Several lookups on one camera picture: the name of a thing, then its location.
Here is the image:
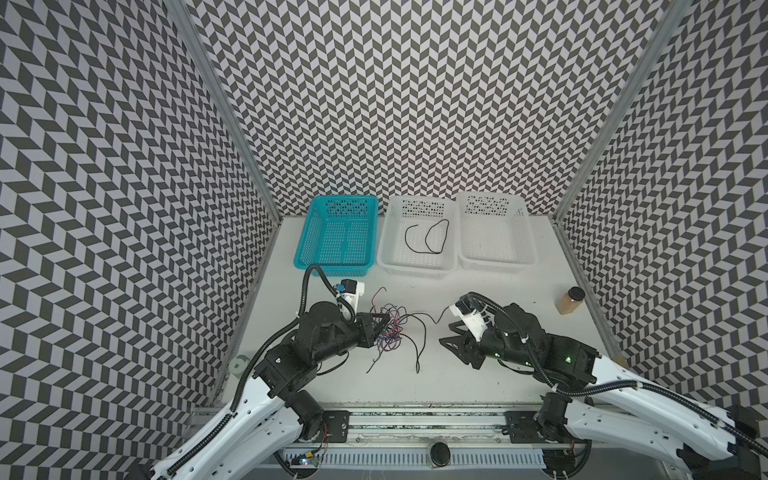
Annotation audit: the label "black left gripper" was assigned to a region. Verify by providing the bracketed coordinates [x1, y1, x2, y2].
[310, 310, 393, 364]

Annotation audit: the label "red blue black wires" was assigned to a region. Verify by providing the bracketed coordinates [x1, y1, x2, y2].
[364, 286, 452, 375]

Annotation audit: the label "black wire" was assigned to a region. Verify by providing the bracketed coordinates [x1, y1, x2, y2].
[403, 218, 451, 256]

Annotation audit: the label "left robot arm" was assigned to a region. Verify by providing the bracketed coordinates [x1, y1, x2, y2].
[125, 265, 388, 479]

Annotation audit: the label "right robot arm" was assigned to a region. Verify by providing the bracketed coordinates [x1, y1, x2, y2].
[440, 293, 767, 479]

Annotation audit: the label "teal plastic basket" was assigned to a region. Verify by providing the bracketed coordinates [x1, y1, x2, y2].
[294, 195, 379, 278]

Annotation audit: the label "white plastic basket middle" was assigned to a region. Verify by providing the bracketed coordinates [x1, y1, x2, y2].
[376, 196, 459, 279]

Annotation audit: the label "white plastic basket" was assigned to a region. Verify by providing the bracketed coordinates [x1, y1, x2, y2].
[376, 196, 459, 279]
[457, 192, 538, 274]

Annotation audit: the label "white plastic basket right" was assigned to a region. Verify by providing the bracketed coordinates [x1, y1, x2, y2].
[457, 192, 538, 274]

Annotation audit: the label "brown spice bottle black cap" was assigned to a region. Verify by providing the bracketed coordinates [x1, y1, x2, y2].
[555, 286, 586, 315]

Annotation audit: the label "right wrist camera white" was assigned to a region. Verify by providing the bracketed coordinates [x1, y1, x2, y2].
[449, 298, 493, 342]

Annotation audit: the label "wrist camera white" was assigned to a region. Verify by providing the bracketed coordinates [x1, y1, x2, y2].
[449, 298, 493, 342]
[336, 279, 365, 319]

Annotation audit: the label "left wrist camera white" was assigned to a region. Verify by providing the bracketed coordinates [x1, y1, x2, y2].
[336, 279, 365, 319]

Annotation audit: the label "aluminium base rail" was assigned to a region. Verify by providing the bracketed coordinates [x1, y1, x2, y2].
[191, 403, 685, 472]

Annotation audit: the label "aluminium corner post left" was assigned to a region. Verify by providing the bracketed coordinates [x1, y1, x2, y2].
[164, 0, 282, 223]

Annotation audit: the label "aluminium corner post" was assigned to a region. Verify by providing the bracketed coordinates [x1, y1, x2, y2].
[164, 0, 282, 223]
[552, 0, 693, 225]

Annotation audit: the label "aluminium corner post right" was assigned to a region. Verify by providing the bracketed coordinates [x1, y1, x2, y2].
[552, 0, 693, 225]

